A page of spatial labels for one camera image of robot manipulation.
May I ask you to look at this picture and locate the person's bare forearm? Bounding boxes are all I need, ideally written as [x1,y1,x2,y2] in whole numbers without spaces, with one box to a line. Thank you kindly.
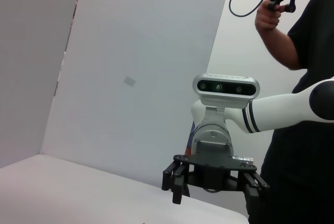
[257,22,308,71]

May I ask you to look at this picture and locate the white backdrop board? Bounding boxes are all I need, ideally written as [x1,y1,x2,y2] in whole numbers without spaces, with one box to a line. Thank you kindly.
[39,0,233,196]

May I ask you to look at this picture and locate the black camera rig cable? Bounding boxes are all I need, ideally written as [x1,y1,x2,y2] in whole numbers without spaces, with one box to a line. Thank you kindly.
[229,0,270,18]

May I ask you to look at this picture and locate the small grey board sticker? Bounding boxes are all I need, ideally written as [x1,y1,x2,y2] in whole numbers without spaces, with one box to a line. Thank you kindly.
[123,75,138,87]

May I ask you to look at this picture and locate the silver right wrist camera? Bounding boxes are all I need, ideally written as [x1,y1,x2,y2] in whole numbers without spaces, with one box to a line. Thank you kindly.
[192,73,261,106]

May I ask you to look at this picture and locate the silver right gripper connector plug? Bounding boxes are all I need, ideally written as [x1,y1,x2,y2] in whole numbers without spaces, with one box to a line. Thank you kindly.
[233,156,255,165]

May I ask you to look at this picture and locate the person's black shirt torso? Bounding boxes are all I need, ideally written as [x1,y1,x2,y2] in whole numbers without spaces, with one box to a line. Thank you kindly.
[260,0,334,224]

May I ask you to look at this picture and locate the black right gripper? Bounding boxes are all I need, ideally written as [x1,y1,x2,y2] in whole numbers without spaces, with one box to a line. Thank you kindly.
[161,140,271,224]

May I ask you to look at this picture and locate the person's bare hand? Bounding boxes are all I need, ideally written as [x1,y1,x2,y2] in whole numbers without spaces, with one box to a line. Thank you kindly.
[254,0,283,32]

